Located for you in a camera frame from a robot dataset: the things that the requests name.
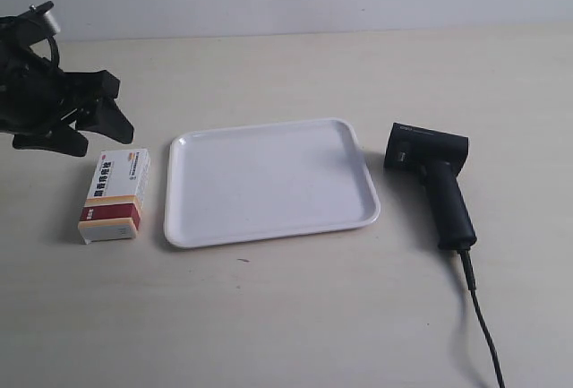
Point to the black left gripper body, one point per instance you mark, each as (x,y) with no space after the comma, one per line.
(37,95)

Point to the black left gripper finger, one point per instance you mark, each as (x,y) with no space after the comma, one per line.
(104,117)
(64,140)

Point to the white red medicine box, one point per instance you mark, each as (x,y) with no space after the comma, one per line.
(113,206)

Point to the black handheld barcode scanner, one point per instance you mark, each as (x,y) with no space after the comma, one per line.
(436,158)

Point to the white plastic tray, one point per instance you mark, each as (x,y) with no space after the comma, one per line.
(259,182)

